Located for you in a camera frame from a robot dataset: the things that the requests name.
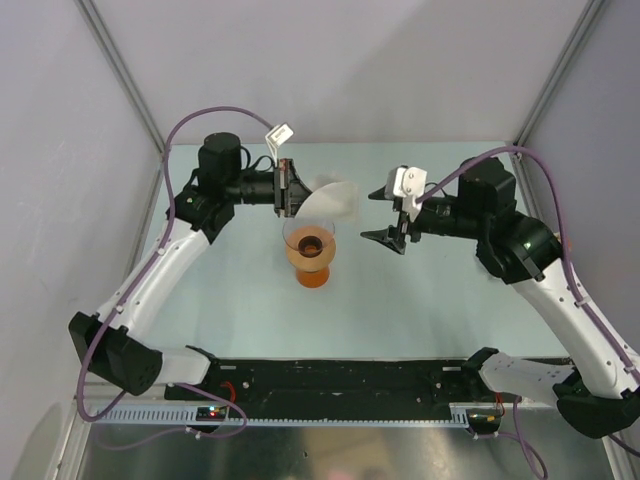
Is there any orange glass carafe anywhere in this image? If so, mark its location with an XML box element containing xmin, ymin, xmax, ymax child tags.
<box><xmin>295</xmin><ymin>267</ymin><xmax>330</xmax><ymax>289</ymax></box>

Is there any white slotted cable duct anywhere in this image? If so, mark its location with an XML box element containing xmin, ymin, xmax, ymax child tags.
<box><xmin>98</xmin><ymin>404</ymin><xmax>497</xmax><ymax>428</ymax></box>

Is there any wooden dripper ring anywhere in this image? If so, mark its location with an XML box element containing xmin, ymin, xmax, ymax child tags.
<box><xmin>283</xmin><ymin>225</ymin><xmax>337</xmax><ymax>273</ymax></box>

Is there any clear glass dripper cone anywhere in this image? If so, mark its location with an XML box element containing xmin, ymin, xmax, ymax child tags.
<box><xmin>282</xmin><ymin>217</ymin><xmax>335</xmax><ymax>258</ymax></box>

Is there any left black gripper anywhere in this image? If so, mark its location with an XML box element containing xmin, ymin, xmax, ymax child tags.
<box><xmin>224</xmin><ymin>159</ymin><xmax>330</xmax><ymax>218</ymax></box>

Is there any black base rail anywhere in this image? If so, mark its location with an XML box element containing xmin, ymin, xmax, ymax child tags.
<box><xmin>164</xmin><ymin>358</ymin><xmax>515</xmax><ymax>420</ymax></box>

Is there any right aluminium frame post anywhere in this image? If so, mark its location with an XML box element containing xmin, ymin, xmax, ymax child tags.
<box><xmin>511</xmin><ymin>0</ymin><xmax>611</xmax><ymax>146</ymax></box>

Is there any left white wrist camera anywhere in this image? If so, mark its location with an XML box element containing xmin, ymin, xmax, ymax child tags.
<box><xmin>265</xmin><ymin>123</ymin><xmax>294</xmax><ymax>161</ymax></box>

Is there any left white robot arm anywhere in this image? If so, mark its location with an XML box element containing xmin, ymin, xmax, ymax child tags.
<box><xmin>69</xmin><ymin>132</ymin><xmax>311</xmax><ymax>399</ymax></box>

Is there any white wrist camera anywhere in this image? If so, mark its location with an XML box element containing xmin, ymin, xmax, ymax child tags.
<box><xmin>265</xmin><ymin>123</ymin><xmax>294</xmax><ymax>161</ymax></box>
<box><xmin>383</xmin><ymin>166</ymin><xmax>428</xmax><ymax>222</ymax></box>

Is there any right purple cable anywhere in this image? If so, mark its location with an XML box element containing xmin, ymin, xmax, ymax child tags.
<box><xmin>417</xmin><ymin>147</ymin><xmax>640</xmax><ymax>475</ymax></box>

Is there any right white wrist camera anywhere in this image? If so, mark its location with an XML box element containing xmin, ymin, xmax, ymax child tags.
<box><xmin>383</xmin><ymin>166</ymin><xmax>428</xmax><ymax>222</ymax></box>

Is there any purple cable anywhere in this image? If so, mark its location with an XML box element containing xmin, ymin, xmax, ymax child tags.
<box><xmin>76</xmin><ymin>106</ymin><xmax>281</xmax><ymax>449</ymax></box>
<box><xmin>417</xmin><ymin>147</ymin><xmax>640</xmax><ymax>475</ymax></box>

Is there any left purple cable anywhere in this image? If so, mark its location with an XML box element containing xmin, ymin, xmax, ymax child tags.
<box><xmin>76</xmin><ymin>106</ymin><xmax>281</xmax><ymax>449</ymax></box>

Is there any white paper coffee filter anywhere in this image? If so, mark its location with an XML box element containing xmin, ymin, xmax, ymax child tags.
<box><xmin>296</xmin><ymin>174</ymin><xmax>359</xmax><ymax>222</ymax></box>

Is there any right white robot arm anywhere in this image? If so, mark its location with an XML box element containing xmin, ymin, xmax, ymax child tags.
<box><xmin>363</xmin><ymin>155</ymin><xmax>639</xmax><ymax>439</ymax></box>

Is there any left aluminium frame post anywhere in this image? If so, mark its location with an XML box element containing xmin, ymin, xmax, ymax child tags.
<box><xmin>74</xmin><ymin>0</ymin><xmax>171</xmax><ymax>156</ymax></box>

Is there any aluminium frame post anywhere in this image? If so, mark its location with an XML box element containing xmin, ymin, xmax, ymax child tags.
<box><xmin>511</xmin><ymin>0</ymin><xmax>611</xmax><ymax>146</ymax></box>
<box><xmin>74</xmin><ymin>0</ymin><xmax>171</xmax><ymax>156</ymax></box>

